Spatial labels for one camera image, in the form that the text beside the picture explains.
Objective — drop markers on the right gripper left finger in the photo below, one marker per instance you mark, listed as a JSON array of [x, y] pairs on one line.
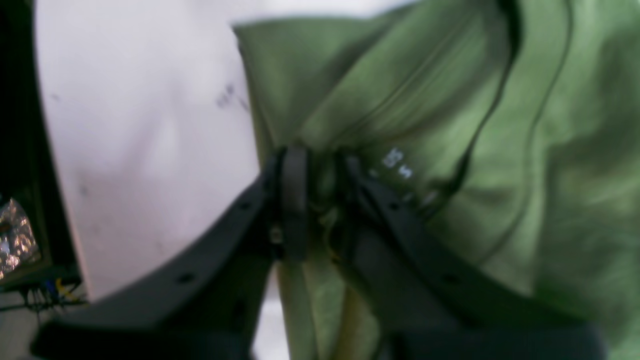
[[204, 303]]

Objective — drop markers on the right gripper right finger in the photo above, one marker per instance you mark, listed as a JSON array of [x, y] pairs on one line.
[[429, 303]]

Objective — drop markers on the olive green T-shirt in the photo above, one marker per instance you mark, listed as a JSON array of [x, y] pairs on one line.
[[510, 126]]

